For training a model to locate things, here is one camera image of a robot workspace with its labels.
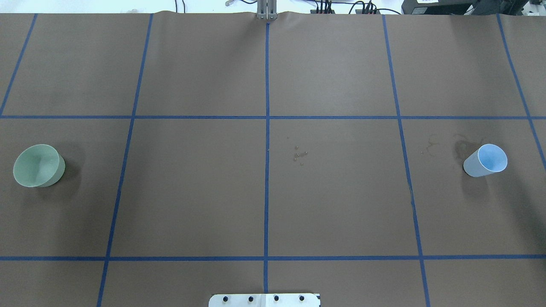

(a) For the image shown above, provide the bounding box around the light blue paper cup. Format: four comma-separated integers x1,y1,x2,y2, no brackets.
463,144,508,177

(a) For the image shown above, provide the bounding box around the white camera pole base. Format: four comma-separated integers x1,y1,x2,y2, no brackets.
208,293,321,307

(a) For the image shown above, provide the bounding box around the aluminium frame post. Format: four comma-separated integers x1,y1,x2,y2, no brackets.
257,0,278,21

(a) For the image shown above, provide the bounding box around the black power supply box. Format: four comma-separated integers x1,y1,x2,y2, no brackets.
401,0,474,15

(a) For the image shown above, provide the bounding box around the light green ceramic bowl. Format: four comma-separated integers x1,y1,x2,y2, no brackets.
12,144,66,187

